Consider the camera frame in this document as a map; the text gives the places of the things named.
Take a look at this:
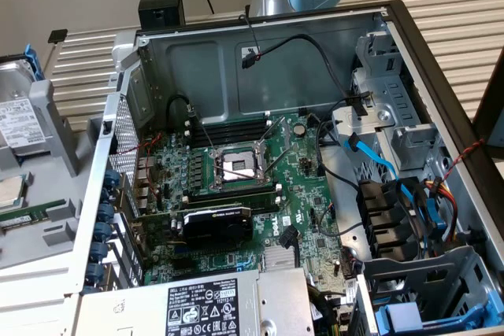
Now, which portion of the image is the blue SATA wire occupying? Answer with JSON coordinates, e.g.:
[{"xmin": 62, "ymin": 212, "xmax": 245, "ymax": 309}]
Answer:
[{"xmin": 343, "ymin": 132, "xmax": 450, "ymax": 245}]

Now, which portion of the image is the red yellow black power wire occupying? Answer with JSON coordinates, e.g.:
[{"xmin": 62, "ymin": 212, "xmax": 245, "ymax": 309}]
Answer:
[{"xmin": 424, "ymin": 177, "xmax": 461, "ymax": 245}]

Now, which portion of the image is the hard disk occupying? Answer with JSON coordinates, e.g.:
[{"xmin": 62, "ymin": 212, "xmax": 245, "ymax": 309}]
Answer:
[{"xmin": 0, "ymin": 45, "xmax": 49, "ymax": 158}]

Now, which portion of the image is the grey metal disk bay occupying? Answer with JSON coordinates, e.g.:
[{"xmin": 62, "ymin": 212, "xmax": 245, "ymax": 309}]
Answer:
[{"xmin": 352, "ymin": 245, "xmax": 504, "ymax": 336}]

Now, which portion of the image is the blue plastic disk carrier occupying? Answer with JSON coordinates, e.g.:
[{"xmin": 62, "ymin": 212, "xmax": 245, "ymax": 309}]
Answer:
[{"xmin": 372, "ymin": 287, "xmax": 504, "ymax": 332}]

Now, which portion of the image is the black RAM slot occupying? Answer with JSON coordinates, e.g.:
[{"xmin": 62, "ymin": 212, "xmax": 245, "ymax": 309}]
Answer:
[
  {"xmin": 187, "ymin": 113, "xmax": 272, "ymax": 133},
  {"xmin": 183, "ymin": 184, "xmax": 281, "ymax": 203},
  {"xmin": 184, "ymin": 122, "xmax": 272, "ymax": 145},
  {"xmin": 184, "ymin": 196, "xmax": 283, "ymax": 214}
]

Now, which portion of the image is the CPU socket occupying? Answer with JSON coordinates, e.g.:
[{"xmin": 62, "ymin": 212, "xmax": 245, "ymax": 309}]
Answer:
[{"xmin": 210, "ymin": 142, "xmax": 276, "ymax": 192}]

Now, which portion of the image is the thin metal locking lever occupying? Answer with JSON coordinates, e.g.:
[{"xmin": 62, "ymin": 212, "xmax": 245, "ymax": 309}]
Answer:
[
  {"xmin": 264, "ymin": 142, "xmax": 292, "ymax": 178},
  {"xmin": 187, "ymin": 106, "xmax": 217, "ymax": 154}
]

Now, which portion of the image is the metal socket cover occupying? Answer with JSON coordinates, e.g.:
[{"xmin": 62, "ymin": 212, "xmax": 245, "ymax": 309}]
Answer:
[{"xmin": 256, "ymin": 116, "xmax": 293, "ymax": 154}]

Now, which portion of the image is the green motherboard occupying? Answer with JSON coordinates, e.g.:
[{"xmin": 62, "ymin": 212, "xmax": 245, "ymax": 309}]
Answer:
[{"xmin": 132, "ymin": 110, "xmax": 358, "ymax": 305}]

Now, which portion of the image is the open grey PC case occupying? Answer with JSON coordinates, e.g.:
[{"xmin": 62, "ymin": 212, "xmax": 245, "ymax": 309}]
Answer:
[{"xmin": 62, "ymin": 0, "xmax": 504, "ymax": 336}]

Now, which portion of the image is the black graphics card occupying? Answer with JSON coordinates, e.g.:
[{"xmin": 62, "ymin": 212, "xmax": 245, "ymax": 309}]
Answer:
[{"xmin": 129, "ymin": 204, "xmax": 255, "ymax": 247}]

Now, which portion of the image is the black angled connector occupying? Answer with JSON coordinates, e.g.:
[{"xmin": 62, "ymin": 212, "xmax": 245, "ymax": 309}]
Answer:
[{"xmin": 280, "ymin": 225, "xmax": 298, "ymax": 249}]

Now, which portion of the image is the silver finned heatsink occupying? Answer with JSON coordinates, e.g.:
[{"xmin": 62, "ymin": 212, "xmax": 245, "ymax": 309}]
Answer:
[{"xmin": 262, "ymin": 247, "xmax": 296, "ymax": 272}]

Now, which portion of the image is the silver metal drive cage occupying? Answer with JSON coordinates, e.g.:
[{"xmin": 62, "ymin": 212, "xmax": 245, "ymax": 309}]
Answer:
[{"xmin": 330, "ymin": 23, "xmax": 448, "ymax": 174}]

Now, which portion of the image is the silver power supply unit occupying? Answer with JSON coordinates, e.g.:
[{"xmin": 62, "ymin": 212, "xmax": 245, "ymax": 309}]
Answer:
[{"xmin": 76, "ymin": 267, "xmax": 316, "ymax": 336}]

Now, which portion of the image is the black plastic box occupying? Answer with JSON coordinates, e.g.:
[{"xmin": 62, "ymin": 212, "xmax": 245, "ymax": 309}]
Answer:
[{"xmin": 137, "ymin": 0, "xmax": 187, "ymax": 32}]

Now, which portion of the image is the grey parts rack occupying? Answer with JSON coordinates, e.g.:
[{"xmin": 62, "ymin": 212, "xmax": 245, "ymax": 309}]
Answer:
[{"xmin": 0, "ymin": 79, "xmax": 106, "ymax": 274}]

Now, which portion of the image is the green RAM stick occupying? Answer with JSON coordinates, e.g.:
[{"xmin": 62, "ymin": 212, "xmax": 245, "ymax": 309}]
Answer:
[{"xmin": 0, "ymin": 198, "xmax": 66, "ymax": 231}]

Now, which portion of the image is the silver CPU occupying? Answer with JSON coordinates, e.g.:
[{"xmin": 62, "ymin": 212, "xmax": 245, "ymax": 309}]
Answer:
[{"xmin": 0, "ymin": 172, "xmax": 31, "ymax": 211}]

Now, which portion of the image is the short looped black wire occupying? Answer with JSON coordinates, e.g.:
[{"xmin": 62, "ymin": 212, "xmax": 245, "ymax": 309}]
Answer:
[{"xmin": 165, "ymin": 94, "xmax": 200, "ymax": 121}]

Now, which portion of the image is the black wire on case floor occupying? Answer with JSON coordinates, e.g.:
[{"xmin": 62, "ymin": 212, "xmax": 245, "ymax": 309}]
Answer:
[{"xmin": 314, "ymin": 98, "xmax": 365, "ymax": 192}]

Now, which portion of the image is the thin red black sensor wire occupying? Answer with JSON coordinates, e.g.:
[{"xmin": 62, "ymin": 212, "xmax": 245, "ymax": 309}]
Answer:
[{"xmin": 238, "ymin": 13, "xmax": 263, "ymax": 61}]

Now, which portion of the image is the black wire with black connector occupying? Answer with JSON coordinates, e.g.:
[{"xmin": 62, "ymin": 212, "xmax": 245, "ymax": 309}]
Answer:
[{"xmin": 239, "ymin": 33, "xmax": 373, "ymax": 116}]

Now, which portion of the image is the grey looped wire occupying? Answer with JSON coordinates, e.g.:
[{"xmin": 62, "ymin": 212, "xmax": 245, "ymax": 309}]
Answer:
[{"xmin": 317, "ymin": 202, "xmax": 365, "ymax": 239}]

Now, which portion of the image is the black plastic air duct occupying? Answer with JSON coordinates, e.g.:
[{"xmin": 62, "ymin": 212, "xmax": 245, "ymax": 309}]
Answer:
[{"xmin": 356, "ymin": 179, "xmax": 421, "ymax": 262}]

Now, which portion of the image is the black sleeved wire bundle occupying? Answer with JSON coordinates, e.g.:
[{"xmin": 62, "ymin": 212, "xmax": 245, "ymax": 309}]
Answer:
[{"xmin": 306, "ymin": 282, "xmax": 351, "ymax": 336}]

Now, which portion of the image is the red black twisted wire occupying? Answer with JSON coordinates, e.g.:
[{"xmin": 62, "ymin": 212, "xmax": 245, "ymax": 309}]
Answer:
[{"xmin": 431, "ymin": 138, "xmax": 486, "ymax": 192}]

